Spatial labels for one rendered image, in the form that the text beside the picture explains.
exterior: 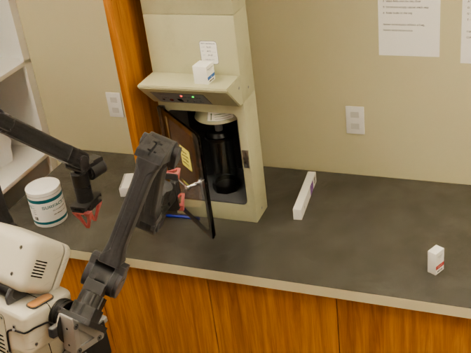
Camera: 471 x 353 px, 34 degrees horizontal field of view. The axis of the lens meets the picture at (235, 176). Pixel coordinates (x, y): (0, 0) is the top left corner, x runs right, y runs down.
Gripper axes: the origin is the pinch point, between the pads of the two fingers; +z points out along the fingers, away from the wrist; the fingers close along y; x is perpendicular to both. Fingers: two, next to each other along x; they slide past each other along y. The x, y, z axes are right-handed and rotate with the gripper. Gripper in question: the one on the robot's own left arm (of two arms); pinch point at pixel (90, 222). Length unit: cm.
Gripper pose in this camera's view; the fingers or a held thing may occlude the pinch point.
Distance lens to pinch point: 264.5
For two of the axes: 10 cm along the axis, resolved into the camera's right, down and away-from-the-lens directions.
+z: 1.1, 8.6, 4.9
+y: 3.6, -4.9, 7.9
